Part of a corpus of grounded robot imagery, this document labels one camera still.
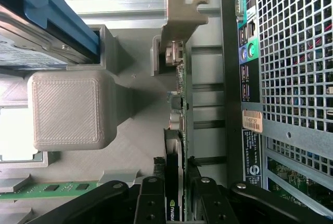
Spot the black regulatory label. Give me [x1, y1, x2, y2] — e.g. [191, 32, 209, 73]
[242, 129, 262, 183]

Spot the orange barcode sticker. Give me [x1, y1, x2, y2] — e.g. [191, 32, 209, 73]
[241, 109, 263, 133]

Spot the green RAM stick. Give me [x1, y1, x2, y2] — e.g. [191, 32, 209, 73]
[0, 181, 101, 201]

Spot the grey printed parts rack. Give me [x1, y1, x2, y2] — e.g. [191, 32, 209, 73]
[0, 23, 167, 224]

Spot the grey metal PC case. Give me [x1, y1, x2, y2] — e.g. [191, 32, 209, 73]
[220, 0, 333, 221]

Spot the hard disk in blue carrier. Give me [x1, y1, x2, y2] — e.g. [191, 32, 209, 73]
[0, 0, 101, 70]

